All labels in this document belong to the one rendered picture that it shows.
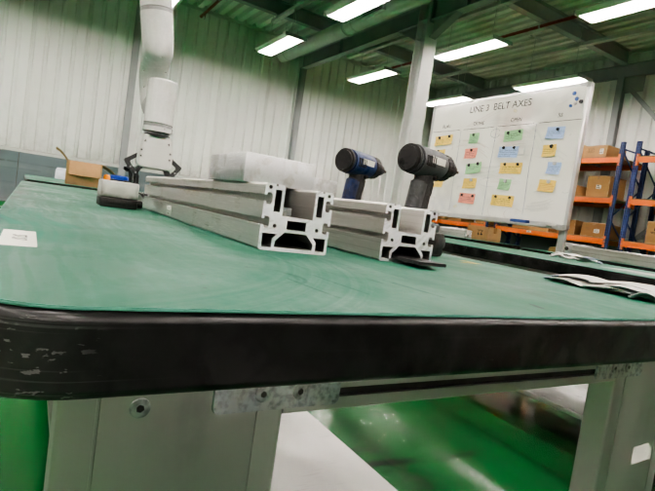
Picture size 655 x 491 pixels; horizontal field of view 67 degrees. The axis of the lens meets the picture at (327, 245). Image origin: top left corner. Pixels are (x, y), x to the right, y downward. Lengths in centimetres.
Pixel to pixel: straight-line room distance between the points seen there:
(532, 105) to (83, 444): 391
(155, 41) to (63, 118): 1083
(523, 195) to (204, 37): 1048
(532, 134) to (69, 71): 1034
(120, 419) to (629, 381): 64
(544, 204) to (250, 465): 353
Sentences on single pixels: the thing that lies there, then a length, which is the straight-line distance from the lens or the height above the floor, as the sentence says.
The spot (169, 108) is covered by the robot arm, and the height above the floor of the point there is 107.
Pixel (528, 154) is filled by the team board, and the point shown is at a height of 147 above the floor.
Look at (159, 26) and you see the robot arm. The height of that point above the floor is 129.
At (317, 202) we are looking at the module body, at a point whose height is 85.
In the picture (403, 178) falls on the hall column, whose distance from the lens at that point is 931.
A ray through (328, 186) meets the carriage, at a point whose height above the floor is 89.
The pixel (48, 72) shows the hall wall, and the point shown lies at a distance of 1250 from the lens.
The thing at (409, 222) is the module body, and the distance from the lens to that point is 79.
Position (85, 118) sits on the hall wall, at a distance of 1243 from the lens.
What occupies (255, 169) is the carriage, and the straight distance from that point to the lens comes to 70.
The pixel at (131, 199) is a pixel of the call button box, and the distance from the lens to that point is 123.
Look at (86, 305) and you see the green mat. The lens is 26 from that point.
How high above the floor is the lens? 84
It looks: 4 degrees down
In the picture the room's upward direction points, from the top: 8 degrees clockwise
